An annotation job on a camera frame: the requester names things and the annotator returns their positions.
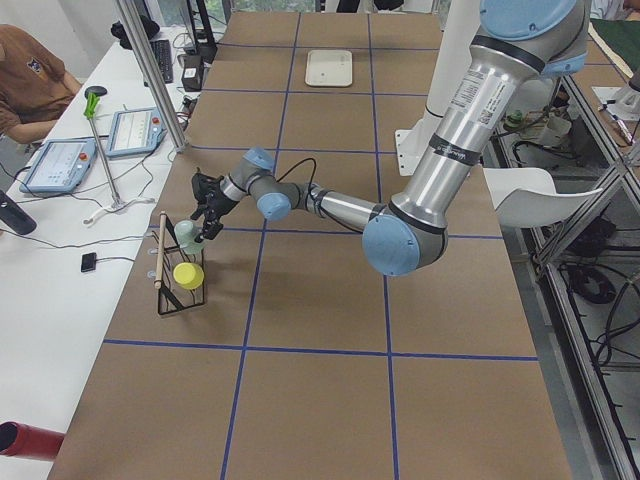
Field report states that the yellow cup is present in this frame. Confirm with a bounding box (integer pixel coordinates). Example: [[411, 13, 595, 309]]
[[172, 262, 204, 290]]

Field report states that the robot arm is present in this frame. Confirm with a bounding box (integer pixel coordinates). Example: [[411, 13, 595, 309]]
[[192, 1, 591, 276]]

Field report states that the small black puck device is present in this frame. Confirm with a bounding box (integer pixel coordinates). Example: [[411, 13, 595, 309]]
[[80, 252, 97, 273]]

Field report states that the black wire cup rack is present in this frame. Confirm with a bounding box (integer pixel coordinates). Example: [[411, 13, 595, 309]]
[[148, 211, 205, 316]]

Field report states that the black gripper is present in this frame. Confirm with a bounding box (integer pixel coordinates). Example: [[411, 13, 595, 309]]
[[190, 189, 235, 243]]

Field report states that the person in brown shirt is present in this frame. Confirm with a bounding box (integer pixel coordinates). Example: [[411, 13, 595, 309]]
[[1, 24, 81, 144]]

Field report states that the black keyboard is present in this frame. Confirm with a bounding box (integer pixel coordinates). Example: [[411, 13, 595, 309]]
[[150, 39, 174, 84]]

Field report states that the near teach pendant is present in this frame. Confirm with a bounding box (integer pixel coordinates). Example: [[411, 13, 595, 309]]
[[19, 138, 97, 194]]

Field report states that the cream rabbit tray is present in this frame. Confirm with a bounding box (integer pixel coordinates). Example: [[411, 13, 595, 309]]
[[305, 49, 353, 88]]

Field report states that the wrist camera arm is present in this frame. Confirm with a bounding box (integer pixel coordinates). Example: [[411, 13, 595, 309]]
[[191, 170, 223, 203]]

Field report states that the red cylinder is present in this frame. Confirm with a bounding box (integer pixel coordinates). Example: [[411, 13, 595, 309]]
[[1, 421, 65, 461]]

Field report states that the light green cup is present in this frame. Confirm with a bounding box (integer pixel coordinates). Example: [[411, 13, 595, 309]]
[[174, 220, 204, 255]]

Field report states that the white chair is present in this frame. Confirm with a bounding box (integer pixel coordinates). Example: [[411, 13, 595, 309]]
[[483, 167, 603, 228]]

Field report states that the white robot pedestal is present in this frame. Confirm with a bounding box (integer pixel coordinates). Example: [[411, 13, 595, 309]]
[[395, 0, 480, 177]]

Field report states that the black computer mouse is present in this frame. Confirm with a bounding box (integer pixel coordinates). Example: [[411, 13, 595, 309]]
[[84, 85, 108, 99]]

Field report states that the far teach pendant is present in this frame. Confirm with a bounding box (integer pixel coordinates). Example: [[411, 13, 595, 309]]
[[106, 108, 166, 158]]

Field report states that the black water bottle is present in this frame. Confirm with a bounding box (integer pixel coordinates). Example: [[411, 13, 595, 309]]
[[0, 190, 37, 235]]

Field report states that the black power adapter box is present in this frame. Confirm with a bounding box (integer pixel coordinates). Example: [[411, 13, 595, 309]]
[[181, 55, 204, 92]]

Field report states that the teach pendant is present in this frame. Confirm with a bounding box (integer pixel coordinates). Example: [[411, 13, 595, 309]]
[[106, 108, 166, 158], [19, 138, 97, 194]]

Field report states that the aluminium frame post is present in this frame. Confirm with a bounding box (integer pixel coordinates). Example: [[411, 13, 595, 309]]
[[115, 0, 187, 153]]

